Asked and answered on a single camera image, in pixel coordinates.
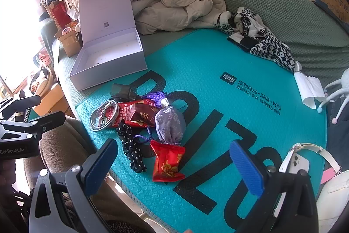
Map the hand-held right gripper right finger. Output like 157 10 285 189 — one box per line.
229 140 319 233

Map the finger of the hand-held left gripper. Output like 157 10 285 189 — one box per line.
0 111 66 145
0 95 42 120

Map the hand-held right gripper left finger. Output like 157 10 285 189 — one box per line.
29 138 119 233

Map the black polka dot scrunchie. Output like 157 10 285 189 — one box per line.
115 124 150 174

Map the silver cable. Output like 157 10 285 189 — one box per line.
89 100 120 132

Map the large red snack packet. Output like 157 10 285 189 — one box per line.
98 99 153 130

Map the bright red candy packet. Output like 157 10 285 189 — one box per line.
150 140 186 182

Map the dark red candy packet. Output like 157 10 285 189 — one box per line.
128 105 157 128

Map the purple sachet with tassel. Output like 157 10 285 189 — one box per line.
142 92 184 145

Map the white gift box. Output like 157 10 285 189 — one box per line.
69 0 148 91

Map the plain cardboard box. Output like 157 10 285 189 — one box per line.
35 83 74 116

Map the white plush toy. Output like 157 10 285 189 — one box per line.
29 66 55 95

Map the person's brown fleece clothing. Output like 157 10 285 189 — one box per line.
24 116 153 233

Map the white smartphone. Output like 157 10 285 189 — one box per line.
273 151 310 218

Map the brown paper bag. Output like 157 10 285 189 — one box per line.
55 21 84 57

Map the pink card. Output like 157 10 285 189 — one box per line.
320 167 336 185

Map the white handbag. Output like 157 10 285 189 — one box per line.
278 143 349 233

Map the red box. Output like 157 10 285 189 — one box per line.
50 2 72 29

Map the dark blue cloth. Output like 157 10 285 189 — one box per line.
326 98 349 146

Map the white tissue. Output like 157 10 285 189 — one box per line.
294 72 328 109

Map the black white patterned knit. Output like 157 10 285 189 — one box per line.
228 6 296 72

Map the pale blue octopus toy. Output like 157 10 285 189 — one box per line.
318 68 349 124

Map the white patterned sock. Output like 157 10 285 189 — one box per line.
215 11 236 34

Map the green sofa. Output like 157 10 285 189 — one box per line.
39 0 349 91

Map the beige coat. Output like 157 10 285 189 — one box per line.
128 0 227 33

